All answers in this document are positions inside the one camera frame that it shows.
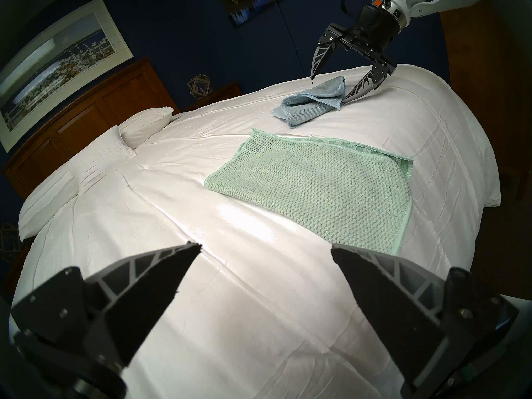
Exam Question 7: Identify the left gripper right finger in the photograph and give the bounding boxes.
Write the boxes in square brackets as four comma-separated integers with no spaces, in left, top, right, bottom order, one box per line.
[332,243,519,394]

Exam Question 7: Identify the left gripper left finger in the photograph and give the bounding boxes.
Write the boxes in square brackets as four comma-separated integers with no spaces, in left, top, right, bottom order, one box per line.
[9,242,203,369]

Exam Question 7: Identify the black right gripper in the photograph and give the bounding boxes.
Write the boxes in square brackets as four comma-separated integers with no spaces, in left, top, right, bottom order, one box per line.
[310,5,402,104]

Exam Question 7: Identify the light blue hand towel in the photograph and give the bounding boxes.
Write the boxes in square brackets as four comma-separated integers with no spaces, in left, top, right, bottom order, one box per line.
[271,76,347,128]

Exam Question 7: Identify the mint green hand towel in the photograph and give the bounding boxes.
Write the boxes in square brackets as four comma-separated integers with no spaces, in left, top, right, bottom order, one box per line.
[205,128,415,256]

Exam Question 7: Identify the forest lake canvas print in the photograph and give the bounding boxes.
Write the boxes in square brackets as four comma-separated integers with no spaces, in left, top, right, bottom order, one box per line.
[213,0,310,28]

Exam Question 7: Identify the long white pillow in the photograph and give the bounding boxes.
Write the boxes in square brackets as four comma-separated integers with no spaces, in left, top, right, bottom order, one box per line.
[118,107,174,150]
[19,165,81,240]

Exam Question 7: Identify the white bed comforter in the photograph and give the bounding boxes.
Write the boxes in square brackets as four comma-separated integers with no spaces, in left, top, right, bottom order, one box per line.
[9,64,503,399]

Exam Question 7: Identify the square pleated white pillow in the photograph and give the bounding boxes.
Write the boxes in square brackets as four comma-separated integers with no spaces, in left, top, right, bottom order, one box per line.
[69,126,137,187]

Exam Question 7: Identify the brown wooden headboard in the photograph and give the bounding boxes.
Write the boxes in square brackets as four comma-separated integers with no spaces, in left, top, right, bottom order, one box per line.
[2,57,180,200]

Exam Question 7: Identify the framed flower seascape picture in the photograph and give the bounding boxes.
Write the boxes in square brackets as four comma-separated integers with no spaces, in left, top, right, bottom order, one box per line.
[0,0,133,153]

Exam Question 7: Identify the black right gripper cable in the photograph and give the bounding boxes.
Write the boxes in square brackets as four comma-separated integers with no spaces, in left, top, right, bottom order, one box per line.
[341,0,377,20]

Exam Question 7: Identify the geometric wire ornament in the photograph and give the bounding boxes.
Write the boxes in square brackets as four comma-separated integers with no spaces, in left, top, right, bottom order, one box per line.
[186,74,213,99]
[0,223,21,265]

